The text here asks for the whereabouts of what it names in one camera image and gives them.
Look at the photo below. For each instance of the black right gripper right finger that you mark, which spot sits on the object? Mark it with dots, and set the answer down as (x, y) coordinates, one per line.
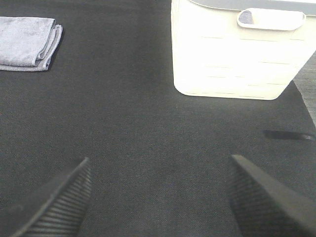
(264, 207)

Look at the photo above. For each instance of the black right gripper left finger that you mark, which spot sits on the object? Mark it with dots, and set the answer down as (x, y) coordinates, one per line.
(60, 205)

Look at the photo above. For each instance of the lavender towel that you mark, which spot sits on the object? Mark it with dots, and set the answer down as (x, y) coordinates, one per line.
(27, 44)

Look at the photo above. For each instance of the black table cloth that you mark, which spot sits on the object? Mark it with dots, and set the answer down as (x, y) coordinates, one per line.
(159, 158)

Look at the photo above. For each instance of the white plastic basket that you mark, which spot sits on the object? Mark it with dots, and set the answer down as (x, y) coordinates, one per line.
(250, 49)

